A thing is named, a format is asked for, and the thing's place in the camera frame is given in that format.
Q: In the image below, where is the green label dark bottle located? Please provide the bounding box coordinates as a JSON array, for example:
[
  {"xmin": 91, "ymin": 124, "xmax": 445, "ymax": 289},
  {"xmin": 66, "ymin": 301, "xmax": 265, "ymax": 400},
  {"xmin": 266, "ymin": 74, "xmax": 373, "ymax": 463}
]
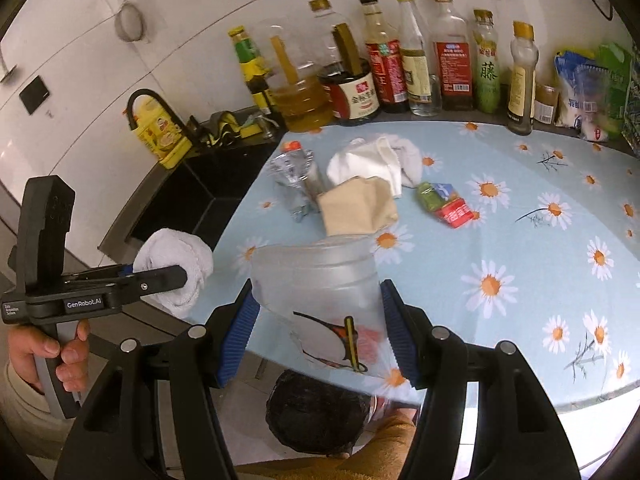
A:
[{"xmin": 228, "ymin": 26, "xmax": 281, "ymax": 122}]

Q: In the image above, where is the brown fleece trouser leg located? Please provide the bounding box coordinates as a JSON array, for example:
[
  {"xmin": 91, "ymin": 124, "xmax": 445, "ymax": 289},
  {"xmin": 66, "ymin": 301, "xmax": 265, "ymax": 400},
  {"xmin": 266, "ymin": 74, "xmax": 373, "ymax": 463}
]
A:
[{"xmin": 234, "ymin": 410, "xmax": 419, "ymax": 480}]

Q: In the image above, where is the large cooking oil jug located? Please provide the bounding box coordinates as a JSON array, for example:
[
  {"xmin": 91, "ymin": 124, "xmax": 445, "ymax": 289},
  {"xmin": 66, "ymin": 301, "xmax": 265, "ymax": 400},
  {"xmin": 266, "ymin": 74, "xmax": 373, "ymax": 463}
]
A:
[{"xmin": 254, "ymin": 18, "xmax": 333, "ymax": 133}]

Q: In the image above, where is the yellow detergent box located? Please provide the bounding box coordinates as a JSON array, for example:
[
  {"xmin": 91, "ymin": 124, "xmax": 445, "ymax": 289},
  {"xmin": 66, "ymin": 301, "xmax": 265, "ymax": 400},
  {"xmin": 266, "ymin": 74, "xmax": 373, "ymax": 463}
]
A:
[{"xmin": 134, "ymin": 96, "xmax": 192, "ymax": 170}]

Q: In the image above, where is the white cloth wad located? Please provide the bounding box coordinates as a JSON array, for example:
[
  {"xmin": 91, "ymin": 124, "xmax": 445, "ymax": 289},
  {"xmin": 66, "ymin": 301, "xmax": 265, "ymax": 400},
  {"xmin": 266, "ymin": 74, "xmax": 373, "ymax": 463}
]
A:
[{"xmin": 132, "ymin": 229, "xmax": 214, "ymax": 320}]

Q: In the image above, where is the silver foil bag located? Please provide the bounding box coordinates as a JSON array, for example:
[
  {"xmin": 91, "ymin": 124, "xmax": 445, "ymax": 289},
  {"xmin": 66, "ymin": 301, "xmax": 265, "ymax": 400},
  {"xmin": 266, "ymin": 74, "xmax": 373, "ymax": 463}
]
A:
[{"xmin": 267, "ymin": 141, "xmax": 326, "ymax": 222}]

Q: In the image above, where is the black trash bin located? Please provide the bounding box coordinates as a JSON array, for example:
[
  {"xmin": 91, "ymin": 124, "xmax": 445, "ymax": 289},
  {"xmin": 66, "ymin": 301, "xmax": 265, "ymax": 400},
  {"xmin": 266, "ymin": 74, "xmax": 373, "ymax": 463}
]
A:
[{"xmin": 266, "ymin": 370, "xmax": 372, "ymax": 456}]

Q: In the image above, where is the green label oil bottle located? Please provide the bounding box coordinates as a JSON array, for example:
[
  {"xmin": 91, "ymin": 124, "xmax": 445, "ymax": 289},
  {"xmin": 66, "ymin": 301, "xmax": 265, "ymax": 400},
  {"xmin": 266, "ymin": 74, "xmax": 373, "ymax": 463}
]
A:
[{"xmin": 473, "ymin": 9, "xmax": 501, "ymax": 115}]

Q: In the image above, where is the small gold cap bottle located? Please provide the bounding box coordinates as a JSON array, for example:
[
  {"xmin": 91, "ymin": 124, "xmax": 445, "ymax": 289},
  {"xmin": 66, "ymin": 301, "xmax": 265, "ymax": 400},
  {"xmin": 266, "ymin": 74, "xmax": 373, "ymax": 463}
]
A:
[{"xmin": 508, "ymin": 21, "xmax": 539, "ymax": 136}]

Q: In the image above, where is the green red snack packet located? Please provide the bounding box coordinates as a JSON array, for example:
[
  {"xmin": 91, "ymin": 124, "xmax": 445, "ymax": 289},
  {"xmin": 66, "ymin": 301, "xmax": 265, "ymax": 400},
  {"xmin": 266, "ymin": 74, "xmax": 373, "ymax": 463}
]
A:
[{"xmin": 416, "ymin": 182, "xmax": 474, "ymax": 229}]

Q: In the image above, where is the small glass jar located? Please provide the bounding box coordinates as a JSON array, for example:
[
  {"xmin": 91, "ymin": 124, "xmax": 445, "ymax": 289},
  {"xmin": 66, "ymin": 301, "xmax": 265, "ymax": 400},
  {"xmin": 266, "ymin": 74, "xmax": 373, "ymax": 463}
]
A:
[{"xmin": 534, "ymin": 84, "xmax": 560, "ymax": 125}]

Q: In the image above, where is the black wall outlet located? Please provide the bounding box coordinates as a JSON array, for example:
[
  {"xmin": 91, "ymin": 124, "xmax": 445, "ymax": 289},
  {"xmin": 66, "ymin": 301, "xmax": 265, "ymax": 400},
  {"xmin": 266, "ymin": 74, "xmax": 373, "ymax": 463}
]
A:
[{"xmin": 18, "ymin": 76, "xmax": 50, "ymax": 115}]

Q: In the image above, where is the black kitchen sink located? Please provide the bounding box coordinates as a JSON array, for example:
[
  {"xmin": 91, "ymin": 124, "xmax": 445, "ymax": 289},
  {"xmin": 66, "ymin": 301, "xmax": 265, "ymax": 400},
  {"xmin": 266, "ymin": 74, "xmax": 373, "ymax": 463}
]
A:
[{"xmin": 99, "ymin": 132, "xmax": 283, "ymax": 263}]

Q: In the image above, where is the beige folded cloth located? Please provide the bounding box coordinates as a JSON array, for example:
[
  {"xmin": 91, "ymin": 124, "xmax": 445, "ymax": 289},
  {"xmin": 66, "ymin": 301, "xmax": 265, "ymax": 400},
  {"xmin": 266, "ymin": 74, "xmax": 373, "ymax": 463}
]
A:
[{"xmin": 318, "ymin": 177, "xmax": 399, "ymax": 236}]

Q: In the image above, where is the metal soap dispenser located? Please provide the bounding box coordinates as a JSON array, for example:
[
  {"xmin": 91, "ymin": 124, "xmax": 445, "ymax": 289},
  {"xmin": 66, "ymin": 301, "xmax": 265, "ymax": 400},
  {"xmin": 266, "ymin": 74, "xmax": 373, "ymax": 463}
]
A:
[{"xmin": 258, "ymin": 110, "xmax": 280, "ymax": 141}]

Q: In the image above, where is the black yellow rubber glove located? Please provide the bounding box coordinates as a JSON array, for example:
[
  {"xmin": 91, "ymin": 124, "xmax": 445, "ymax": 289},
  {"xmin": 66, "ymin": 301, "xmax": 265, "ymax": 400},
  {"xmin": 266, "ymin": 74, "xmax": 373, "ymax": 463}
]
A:
[{"xmin": 186, "ymin": 110, "xmax": 242, "ymax": 151}]

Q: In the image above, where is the daisy pattern blue tablecloth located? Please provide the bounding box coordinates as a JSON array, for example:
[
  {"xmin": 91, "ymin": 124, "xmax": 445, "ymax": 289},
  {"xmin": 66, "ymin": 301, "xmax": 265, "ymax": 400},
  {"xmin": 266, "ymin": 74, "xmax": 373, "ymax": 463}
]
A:
[{"xmin": 186, "ymin": 120, "xmax": 640, "ymax": 413}]

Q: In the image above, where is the yellow green sponge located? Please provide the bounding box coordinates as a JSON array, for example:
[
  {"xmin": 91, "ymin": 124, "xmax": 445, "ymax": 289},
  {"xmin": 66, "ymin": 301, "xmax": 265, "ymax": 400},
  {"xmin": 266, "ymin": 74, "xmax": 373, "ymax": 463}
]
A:
[{"xmin": 235, "ymin": 112, "xmax": 264, "ymax": 139}]

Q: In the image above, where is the yellow cap clear bottle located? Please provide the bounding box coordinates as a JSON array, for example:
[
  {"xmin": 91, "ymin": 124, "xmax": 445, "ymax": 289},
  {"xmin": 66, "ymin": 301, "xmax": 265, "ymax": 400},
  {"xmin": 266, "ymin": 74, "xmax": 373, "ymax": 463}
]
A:
[{"xmin": 397, "ymin": 0, "xmax": 442, "ymax": 117}]

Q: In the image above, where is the left hand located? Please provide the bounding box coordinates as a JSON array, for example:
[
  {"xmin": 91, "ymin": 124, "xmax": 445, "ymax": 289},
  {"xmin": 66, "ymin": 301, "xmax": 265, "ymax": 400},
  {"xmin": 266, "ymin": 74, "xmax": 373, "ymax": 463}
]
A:
[{"xmin": 8, "ymin": 320, "xmax": 90, "ymax": 393}]

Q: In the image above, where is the red label gold cap bottle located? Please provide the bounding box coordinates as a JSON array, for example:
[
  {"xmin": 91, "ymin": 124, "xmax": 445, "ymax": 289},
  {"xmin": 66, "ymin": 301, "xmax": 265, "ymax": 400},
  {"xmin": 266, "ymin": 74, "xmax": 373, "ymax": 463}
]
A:
[{"xmin": 433, "ymin": 0, "xmax": 473, "ymax": 110}]

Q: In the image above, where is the hanging mesh strainer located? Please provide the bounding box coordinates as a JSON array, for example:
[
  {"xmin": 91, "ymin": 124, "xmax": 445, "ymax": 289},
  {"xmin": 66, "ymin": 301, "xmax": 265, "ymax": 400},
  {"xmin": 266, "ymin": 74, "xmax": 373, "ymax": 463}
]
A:
[{"xmin": 114, "ymin": 0, "xmax": 145, "ymax": 42}]

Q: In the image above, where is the white textured paper towel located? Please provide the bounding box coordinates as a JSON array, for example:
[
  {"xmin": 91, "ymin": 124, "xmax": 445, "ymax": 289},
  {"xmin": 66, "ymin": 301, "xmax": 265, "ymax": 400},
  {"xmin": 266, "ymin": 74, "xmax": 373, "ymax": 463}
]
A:
[{"xmin": 326, "ymin": 134, "xmax": 423, "ymax": 197}]

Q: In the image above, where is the red label vinegar bottle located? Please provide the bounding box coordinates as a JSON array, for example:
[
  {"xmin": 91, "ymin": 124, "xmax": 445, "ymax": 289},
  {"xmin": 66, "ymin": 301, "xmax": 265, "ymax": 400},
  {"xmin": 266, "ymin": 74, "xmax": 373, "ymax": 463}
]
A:
[{"xmin": 359, "ymin": 0, "xmax": 409, "ymax": 114}]

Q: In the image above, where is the translucent plastic cup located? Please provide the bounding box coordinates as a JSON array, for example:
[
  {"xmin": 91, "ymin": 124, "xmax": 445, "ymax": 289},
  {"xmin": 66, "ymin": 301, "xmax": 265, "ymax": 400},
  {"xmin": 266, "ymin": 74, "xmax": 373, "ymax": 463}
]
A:
[{"xmin": 250, "ymin": 235, "xmax": 392, "ymax": 377}]

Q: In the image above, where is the large soy sauce jug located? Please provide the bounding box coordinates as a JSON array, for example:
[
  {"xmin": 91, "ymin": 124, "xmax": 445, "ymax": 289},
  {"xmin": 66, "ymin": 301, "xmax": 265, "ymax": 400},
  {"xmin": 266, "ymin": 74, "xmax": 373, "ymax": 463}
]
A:
[{"xmin": 309, "ymin": 0, "xmax": 380, "ymax": 126}]

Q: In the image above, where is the black faucet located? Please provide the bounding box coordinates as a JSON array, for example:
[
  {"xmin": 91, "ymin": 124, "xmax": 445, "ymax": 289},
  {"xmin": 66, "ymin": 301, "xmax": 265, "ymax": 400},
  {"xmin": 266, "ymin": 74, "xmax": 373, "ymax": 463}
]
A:
[{"xmin": 124, "ymin": 89, "xmax": 196, "ymax": 155}]

